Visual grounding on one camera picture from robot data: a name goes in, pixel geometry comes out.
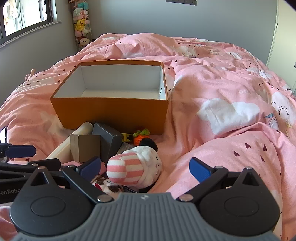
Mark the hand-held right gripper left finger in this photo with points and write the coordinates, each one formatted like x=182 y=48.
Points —
x=91 y=168

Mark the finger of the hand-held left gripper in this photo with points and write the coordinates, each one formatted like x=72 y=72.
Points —
x=20 y=150
x=46 y=163

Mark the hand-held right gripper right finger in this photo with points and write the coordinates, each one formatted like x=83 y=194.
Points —
x=200 y=171

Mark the pink pouch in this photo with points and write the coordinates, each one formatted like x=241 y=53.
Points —
x=103 y=168

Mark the white eyeglass case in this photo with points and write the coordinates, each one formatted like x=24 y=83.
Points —
x=60 y=150

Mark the small brown box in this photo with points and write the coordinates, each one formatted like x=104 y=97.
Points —
x=85 y=148

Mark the brown fox plush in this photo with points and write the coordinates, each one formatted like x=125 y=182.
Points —
x=109 y=185

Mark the dark grey box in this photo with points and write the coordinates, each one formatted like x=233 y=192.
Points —
x=108 y=139

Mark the pink striped white plush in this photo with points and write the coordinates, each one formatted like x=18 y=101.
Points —
x=136 y=166

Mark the yellow toy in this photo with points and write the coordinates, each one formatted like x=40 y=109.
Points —
x=126 y=137

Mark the orange cardboard box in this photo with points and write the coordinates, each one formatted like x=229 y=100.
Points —
x=111 y=115

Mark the orange crochet fruit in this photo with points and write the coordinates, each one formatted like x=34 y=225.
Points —
x=141 y=137

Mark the pink printed blanket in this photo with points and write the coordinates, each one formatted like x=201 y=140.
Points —
x=219 y=81

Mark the dark framed window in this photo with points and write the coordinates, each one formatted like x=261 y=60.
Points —
x=23 y=14

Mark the column of plush toys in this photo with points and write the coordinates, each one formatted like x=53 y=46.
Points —
x=81 y=23

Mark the white wardrobe door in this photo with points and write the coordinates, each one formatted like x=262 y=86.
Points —
x=284 y=46

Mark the grey wall switch panel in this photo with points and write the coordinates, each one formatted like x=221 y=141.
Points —
x=181 y=1

